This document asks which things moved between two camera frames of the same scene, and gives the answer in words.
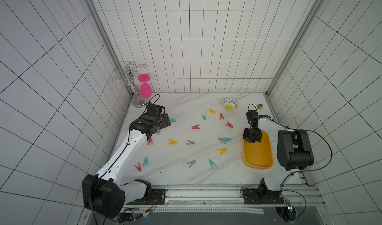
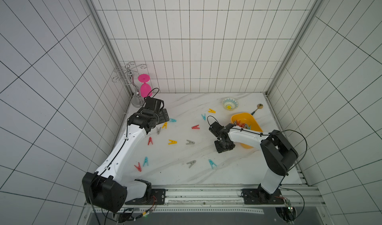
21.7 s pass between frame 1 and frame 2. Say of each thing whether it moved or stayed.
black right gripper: moved
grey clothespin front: stayed
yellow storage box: moved
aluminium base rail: stayed
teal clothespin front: stayed
